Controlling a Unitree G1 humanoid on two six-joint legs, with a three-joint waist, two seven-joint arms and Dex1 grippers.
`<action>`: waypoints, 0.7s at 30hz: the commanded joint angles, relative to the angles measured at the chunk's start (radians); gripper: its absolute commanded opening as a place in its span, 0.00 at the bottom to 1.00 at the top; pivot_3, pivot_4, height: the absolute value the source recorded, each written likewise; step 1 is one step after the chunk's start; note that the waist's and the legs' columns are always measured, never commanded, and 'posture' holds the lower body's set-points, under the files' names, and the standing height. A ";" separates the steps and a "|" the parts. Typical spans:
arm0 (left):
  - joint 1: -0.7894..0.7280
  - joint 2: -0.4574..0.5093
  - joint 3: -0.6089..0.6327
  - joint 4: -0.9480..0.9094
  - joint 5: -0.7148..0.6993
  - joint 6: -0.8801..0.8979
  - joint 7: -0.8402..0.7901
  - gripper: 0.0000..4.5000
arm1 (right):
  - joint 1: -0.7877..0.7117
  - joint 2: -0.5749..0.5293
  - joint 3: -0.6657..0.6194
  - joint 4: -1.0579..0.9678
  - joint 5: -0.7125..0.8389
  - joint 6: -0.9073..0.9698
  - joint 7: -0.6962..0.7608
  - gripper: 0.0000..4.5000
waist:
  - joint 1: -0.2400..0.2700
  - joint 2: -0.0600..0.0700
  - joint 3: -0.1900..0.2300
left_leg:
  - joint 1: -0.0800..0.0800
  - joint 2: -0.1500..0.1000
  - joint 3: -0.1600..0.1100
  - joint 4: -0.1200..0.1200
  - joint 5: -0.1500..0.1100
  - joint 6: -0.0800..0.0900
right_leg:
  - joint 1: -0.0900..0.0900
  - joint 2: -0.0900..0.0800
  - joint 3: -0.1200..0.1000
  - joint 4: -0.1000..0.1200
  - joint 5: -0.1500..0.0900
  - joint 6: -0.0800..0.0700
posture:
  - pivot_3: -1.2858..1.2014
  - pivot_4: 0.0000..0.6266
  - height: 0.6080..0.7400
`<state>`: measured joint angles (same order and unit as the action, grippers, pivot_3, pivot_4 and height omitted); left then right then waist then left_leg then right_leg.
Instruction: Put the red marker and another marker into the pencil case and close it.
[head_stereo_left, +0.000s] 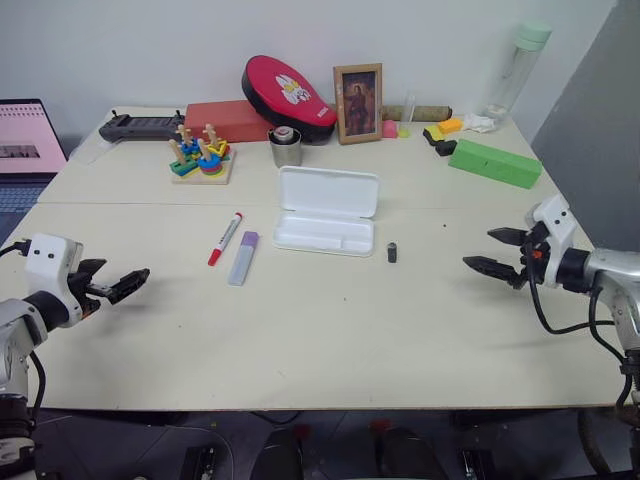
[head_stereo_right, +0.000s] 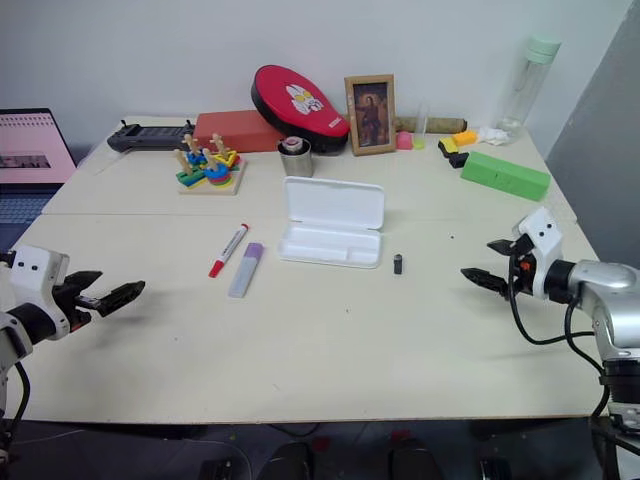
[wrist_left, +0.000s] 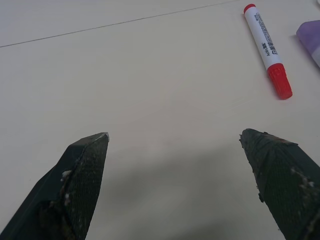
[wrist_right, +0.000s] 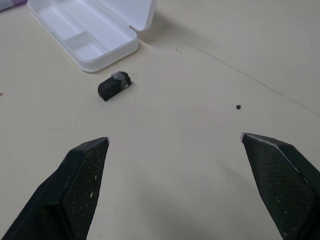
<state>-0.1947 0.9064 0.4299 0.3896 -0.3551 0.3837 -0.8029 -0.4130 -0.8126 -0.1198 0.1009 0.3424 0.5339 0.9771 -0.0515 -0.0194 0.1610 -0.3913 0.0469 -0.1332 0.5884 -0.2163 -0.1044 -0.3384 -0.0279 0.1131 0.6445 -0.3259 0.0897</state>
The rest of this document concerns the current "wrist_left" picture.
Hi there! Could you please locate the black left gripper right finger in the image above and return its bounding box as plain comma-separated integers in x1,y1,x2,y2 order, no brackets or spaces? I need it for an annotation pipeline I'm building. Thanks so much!
238,128,320,240

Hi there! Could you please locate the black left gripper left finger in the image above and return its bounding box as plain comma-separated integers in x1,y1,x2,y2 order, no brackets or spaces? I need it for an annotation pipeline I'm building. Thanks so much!
0,131,110,240

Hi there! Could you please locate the red whiteboard marker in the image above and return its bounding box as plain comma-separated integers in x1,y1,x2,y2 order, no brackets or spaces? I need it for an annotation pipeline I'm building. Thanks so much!
243,3,293,101

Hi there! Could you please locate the purple eraser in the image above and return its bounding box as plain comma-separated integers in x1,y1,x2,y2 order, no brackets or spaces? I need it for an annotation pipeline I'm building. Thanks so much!
295,20,320,70

